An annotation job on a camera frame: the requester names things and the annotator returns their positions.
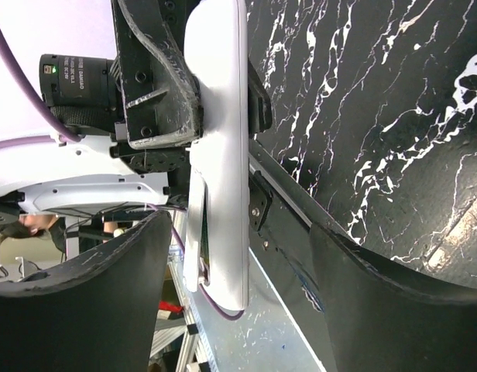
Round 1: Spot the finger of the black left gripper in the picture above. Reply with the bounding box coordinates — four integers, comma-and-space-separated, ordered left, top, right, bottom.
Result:
248, 60, 273, 136
112, 1, 203, 150

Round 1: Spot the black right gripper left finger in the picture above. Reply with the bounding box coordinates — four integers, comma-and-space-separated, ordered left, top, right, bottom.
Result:
0, 211, 173, 371

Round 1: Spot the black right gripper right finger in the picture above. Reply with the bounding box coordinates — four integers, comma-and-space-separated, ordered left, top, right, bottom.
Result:
310, 225, 477, 371

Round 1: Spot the white remote control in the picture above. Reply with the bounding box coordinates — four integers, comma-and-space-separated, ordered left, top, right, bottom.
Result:
184, 1, 249, 311

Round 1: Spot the green AA battery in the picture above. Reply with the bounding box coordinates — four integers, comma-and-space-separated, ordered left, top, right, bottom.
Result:
200, 207, 209, 270

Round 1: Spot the white battery cover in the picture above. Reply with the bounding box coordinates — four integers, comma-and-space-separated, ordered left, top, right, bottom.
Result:
183, 167, 206, 292

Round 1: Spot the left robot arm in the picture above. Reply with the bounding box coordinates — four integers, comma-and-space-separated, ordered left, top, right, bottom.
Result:
0, 1, 272, 218

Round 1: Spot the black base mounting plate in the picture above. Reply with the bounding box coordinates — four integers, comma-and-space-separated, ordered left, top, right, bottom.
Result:
249, 139, 337, 371

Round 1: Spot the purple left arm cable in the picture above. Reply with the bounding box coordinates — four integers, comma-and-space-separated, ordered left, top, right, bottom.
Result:
0, 7, 245, 322

